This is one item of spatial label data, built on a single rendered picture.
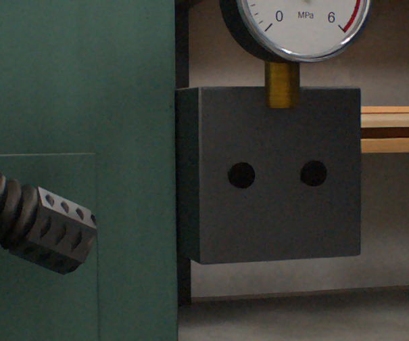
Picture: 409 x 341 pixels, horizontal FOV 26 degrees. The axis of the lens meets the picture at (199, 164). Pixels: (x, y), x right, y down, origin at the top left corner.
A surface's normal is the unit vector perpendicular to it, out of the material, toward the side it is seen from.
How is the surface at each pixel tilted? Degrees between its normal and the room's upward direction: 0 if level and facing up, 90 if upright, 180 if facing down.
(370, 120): 90
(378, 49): 90
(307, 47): 90
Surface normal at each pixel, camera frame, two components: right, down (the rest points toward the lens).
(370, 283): 0.24, 0.05
